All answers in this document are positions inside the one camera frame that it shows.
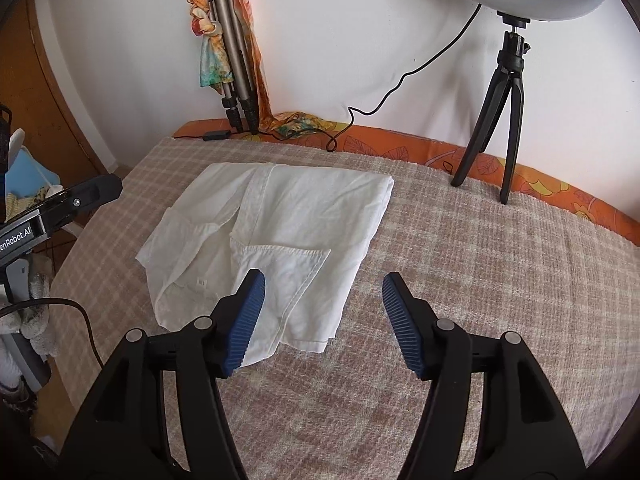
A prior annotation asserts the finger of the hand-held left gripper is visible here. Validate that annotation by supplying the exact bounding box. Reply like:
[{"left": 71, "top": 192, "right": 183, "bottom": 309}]
[{"left": 30, "top": 174, "right": 123, "bottom": 233}]

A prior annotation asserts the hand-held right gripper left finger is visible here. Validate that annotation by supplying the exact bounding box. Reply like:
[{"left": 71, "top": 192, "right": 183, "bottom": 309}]
[{"left": 60, "top": 268, "right": 266, "bottom": 480}]

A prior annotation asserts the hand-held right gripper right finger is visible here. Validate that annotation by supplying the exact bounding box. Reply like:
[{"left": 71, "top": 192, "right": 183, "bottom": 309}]
[{"left": 381, "top": 272, "right": 583, "bottom": 480}]

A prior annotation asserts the white shirt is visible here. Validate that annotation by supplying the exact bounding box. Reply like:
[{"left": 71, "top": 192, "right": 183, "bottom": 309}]
[{"left": 135, "top": 161, "right": 396, "bottom": 367}]

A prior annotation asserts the leopard print cloth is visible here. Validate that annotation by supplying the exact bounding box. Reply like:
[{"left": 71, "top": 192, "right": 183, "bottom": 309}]
[{"left": 6, "top": 192, "right": 46, "bottom": 221}]

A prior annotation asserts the blue chair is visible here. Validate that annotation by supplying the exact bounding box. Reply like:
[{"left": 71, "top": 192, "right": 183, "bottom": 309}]
[{"left": 5, "top": 152, "right": 63, "bottom": 196}]

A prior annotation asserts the grey fuzzy cloth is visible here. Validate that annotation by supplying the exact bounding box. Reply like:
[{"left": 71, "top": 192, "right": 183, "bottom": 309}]
[{"left": 20, "top": 257, "right": 58, "bottom": 358}]

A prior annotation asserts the beige checked blanket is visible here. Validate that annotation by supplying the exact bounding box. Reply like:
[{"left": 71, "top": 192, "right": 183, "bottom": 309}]
[{"left": 47, "top": 135, "right": 640, "bottom": 480}]

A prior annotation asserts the wooden wardrobe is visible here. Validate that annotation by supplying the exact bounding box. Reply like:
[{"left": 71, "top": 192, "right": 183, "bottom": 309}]
[{"left": 0, "top": 0, "right": 121, "bottom": 201}]

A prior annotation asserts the orange patterned bed sheet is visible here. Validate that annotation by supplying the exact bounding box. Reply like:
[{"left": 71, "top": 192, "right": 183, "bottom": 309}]
[{"left": 172, "top": 119, "right": 640, "bottom": 248}]

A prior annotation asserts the colourful patterned scarf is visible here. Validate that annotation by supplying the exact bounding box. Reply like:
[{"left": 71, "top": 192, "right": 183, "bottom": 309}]
[{"left": 187, "top": 0, "right": 331, "bottom": 141}]

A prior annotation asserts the grey folded tripod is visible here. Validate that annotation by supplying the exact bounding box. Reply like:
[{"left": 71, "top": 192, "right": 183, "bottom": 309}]
[{"left": 206, "top": 0, "right": 261, "bottom": 136}]

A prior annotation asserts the black tripod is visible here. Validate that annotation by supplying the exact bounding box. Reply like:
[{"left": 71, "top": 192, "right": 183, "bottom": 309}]
[{"left": 450, "top": 12, "right": 532, "bottom": 206}]

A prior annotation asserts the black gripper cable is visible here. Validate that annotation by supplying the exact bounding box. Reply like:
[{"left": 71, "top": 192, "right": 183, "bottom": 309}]
[{"left": 0, "top": 298, "right": 103, "bottom": 366}]

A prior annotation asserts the black ring light cable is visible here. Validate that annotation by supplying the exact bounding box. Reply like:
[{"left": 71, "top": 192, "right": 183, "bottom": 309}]
[{"left": 202, "top": 5, "right": 483, "bottom": 153}]

